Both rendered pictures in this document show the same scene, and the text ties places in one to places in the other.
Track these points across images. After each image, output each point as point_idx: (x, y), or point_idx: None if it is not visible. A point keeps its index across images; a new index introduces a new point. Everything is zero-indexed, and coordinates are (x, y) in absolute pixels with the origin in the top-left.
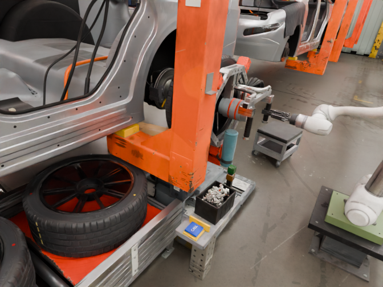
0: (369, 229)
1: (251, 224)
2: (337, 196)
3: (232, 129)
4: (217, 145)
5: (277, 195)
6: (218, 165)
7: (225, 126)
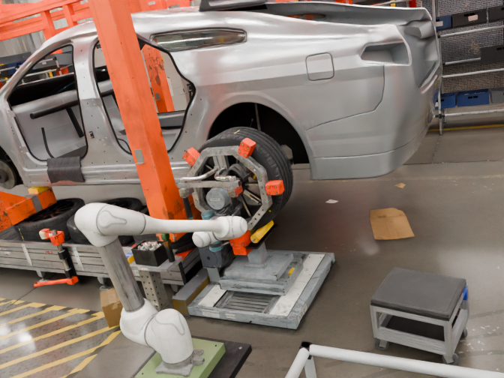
0: (148, 366)
1: (224, 337)
2: (209, 345)
3: (212, 211)
4: None
5: (293, 354)
6: (279, 271)
7: (262, 218)
